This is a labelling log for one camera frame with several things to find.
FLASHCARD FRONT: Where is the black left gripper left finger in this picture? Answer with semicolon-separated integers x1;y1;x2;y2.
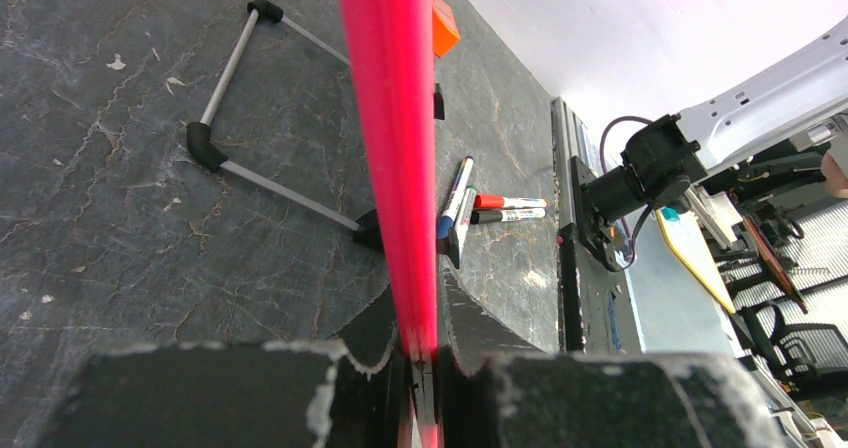
38;291;408;447

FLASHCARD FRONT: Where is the blue whiteboard marker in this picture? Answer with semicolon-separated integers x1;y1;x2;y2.
436;156;475;240

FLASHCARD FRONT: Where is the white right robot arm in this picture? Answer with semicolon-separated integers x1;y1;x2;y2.
577;21;847;223

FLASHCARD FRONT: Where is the yellow flat object outside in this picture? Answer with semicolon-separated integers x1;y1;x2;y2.
657;208;736;314

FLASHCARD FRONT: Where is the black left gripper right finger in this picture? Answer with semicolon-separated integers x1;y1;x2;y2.
438;272;783;447

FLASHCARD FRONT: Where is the pink framed whiteboard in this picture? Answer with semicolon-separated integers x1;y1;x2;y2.
339;0;442;447

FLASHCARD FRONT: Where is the red whiteboard marker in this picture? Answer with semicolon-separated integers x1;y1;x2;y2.
474;194;548;210

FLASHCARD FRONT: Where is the black whiteboard marker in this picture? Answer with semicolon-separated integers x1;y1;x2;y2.
470;208;546;225

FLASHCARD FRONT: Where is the orange semicircle toy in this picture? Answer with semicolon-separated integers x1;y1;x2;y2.
432;0;461;57

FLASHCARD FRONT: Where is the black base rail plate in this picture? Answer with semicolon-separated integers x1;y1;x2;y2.
553;156;644;357

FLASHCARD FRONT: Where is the whiteboard wire easel stand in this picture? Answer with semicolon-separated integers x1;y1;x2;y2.
186;0;446;254

